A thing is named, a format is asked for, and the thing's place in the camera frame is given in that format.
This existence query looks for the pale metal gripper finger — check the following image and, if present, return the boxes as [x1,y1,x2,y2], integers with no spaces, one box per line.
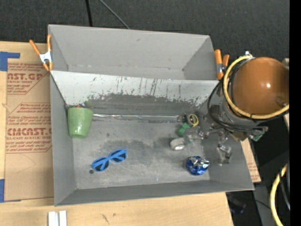
[224,148,233,164]
[217,146,226,166]

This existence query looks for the blue crushed shiny can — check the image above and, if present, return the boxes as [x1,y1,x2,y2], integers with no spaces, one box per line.
[185,155,210,176]

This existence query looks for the clear plastic thing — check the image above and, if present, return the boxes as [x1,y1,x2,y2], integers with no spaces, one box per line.
[183,126,205,151]

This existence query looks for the green block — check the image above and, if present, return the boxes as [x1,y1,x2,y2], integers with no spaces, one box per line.
[177,122,191,137]

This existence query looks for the white tape roll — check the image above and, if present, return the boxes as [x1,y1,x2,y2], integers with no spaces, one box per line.
[169,137,187,151]

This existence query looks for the grey metal bin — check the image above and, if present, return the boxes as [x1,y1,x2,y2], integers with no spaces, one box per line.
[48,24,255,207]

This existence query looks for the blue sunglasses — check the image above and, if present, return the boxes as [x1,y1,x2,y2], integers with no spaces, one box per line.
[90,148,128,172]

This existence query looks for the green plastic cup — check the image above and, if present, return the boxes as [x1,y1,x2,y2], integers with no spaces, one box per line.
[67,106,94,139]

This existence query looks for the brown cardboard board, red print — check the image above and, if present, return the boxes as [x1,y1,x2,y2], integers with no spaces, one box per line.
[0,40,262,202]

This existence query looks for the yellow and black ring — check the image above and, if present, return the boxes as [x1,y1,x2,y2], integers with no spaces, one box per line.
[187,113,200,127]

